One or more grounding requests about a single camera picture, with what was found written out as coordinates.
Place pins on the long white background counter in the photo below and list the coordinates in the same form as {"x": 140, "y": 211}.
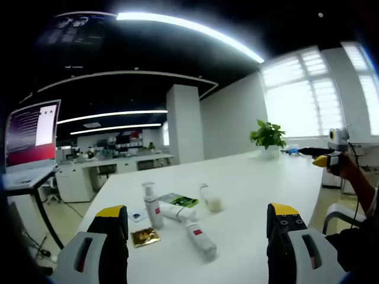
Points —
{"x": 89, "y": 177}

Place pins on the white skincare tube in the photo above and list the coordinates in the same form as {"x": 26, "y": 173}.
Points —
{"x": 177, "y": 211}

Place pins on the white standing desk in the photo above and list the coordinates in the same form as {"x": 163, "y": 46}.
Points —
{"x": 35, "y": 185}

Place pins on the person's right hand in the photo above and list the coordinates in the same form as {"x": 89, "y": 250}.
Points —
{"x": 349, "y": 167}

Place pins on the white pump bottle red label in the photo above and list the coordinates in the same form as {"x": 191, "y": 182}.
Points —
{"x": 154, "y": 207}

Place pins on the small white skincare bottle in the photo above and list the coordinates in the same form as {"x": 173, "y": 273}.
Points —
{"x": 213, "y": 204}

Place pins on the gold foil skincare sachet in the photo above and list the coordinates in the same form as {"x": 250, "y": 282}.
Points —
{"x": 145, "y": 237}

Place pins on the long ceiling strip light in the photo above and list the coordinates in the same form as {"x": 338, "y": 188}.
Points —
{"x": 192, "y": 26}

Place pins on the white sachet blue print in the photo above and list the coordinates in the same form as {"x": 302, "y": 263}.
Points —
{"x": 137, "y": 215}

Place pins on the person's dark clothed body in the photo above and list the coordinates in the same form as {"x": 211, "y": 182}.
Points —
{"x": 361, "y": 248}

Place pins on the window with white blinds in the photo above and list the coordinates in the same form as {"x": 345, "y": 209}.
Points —
{"x": 367, "y": 88}
{"x": 296, "y": 100}

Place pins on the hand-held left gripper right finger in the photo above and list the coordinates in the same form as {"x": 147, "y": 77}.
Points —
{"x": 284, "y": 236}

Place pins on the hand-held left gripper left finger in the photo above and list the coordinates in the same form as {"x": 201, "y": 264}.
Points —
{"x": 106, "y": 236}

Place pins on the potted green plant white pot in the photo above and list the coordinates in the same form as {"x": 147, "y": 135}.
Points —
{"x": 268, "y": 136}

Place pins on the green black skincare sachet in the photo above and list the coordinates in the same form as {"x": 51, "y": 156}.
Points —
{"x": 183, "y": 201}

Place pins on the small blue object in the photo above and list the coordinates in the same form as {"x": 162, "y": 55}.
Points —
{"x": 293, "y": 151}

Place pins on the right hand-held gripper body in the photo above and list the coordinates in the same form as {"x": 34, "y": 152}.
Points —
{"x": 340, "y": 139}

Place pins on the white swivel chair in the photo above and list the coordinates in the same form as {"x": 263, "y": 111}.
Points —
{"x": 51, "y": 189}

